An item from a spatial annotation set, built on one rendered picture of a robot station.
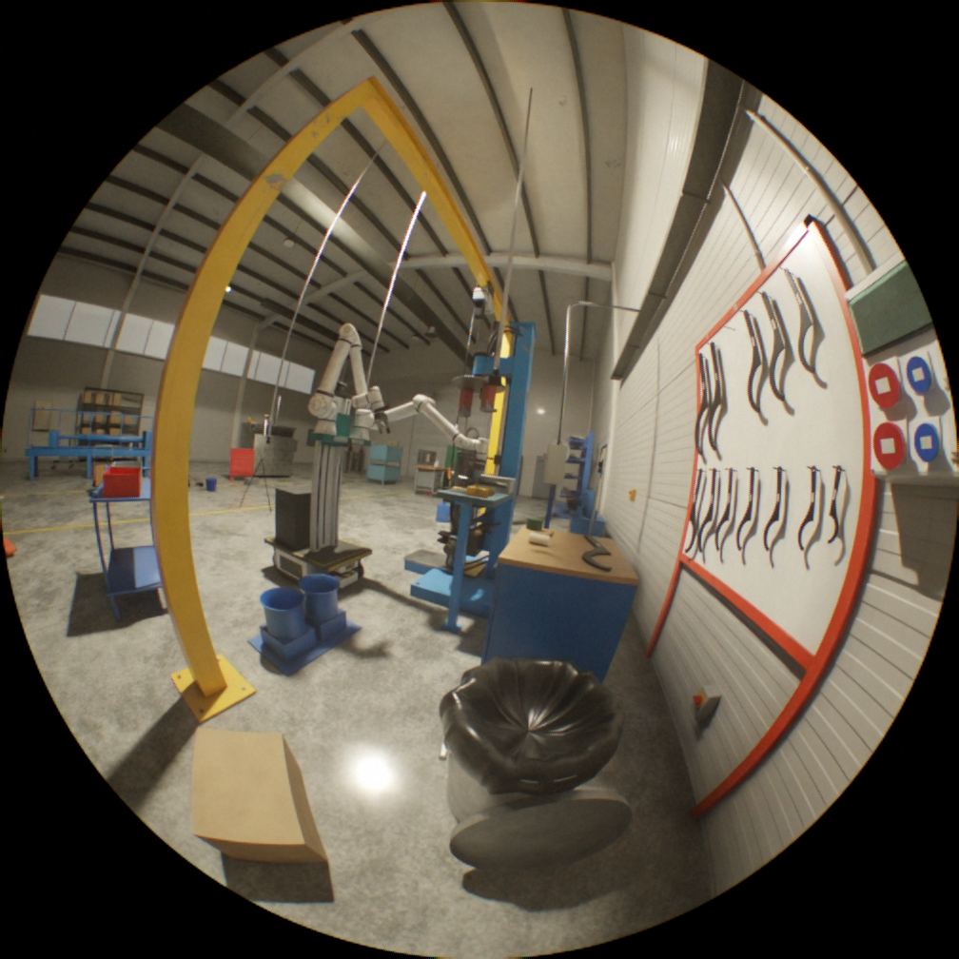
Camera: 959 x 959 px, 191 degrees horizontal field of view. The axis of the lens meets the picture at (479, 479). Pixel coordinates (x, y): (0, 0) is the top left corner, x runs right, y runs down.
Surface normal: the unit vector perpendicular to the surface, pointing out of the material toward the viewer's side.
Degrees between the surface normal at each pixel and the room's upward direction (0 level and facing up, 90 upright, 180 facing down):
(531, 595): 90
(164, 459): 90
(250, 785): 0
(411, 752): 0
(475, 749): 56
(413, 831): 0
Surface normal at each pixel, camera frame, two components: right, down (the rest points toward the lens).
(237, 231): 0.95, 0.14
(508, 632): -0.29, 0.02
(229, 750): 0.13, -0.99
